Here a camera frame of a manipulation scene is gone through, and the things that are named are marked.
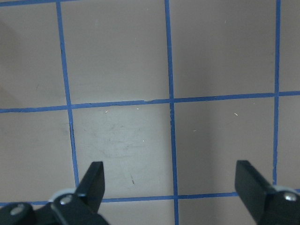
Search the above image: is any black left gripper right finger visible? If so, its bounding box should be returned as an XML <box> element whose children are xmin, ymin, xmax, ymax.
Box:
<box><xmin>234</xmin><ymin>160</ymin><xmax>300</xmax><ymax>225</ymax></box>

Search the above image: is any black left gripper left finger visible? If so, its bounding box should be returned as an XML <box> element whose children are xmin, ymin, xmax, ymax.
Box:
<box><xmin>0</xmin><ymin>162</ymin><xmax>108</xmax><ymax>225</ymax></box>

